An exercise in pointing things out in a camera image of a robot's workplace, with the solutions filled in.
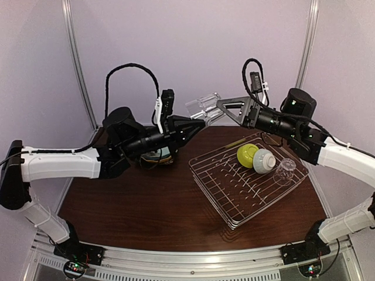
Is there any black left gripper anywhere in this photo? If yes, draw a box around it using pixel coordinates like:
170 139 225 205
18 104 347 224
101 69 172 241
121 113 204 157

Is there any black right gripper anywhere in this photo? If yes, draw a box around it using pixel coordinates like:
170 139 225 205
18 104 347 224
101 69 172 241
217 95 299 140

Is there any pale green flower plate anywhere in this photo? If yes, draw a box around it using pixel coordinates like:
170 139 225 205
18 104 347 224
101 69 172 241
149 147 171 158

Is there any clear glass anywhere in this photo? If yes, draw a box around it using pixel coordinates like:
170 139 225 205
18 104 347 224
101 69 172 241
272 158 296 186
185 92 224 126

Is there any yellow polka dot plate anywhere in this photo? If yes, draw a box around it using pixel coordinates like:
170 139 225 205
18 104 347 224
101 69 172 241
141 156 173 165

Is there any blue polka dot plate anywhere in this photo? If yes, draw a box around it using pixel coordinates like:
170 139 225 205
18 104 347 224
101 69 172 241
141 152 172 163

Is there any lime green bowl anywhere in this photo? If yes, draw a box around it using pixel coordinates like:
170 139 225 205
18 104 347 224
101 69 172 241
237 143 259 169

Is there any white grid pattern bowl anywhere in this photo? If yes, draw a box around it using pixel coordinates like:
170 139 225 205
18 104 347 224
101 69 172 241
253 149 276 174

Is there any black square floral plate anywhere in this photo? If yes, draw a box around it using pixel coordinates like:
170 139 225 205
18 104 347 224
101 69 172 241
139 160 167 170

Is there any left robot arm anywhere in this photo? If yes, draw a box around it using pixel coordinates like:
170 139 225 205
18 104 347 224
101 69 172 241
1 107 206 260

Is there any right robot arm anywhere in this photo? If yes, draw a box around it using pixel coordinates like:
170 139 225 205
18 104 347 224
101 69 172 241
216 88 374 259

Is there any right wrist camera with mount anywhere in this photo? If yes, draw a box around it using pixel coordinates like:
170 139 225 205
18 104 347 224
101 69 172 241
250 71 269 106

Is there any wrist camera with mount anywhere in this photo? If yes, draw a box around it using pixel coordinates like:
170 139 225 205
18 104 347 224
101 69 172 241
152 89 175 134
250 71 269 106

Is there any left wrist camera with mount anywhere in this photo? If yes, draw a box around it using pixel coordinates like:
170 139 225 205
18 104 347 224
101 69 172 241
152 89 175 134

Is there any chrome wire dish rack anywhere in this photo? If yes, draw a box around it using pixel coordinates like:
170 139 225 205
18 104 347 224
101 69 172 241
189 132 308 229

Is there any right aluminium frame post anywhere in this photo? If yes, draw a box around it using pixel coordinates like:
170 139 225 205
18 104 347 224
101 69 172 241
295 0 320 88

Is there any aluminium frame post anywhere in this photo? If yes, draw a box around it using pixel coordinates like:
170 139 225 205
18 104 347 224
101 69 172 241
61 0 98 130
295 0 320 88

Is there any left black cable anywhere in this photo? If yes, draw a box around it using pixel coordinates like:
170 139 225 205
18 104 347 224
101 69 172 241
0 63 161 165

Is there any front aluminium rail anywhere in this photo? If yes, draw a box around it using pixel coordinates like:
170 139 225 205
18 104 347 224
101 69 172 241
21 231 364 280

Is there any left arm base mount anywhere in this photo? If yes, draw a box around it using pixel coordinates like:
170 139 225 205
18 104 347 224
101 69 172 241
53 243 104 266

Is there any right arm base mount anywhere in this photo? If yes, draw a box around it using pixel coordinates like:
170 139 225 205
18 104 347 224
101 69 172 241
280 242 330 265

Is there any left aluminium frame post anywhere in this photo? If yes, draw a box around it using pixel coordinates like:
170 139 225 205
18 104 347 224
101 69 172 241
61 0 98 130

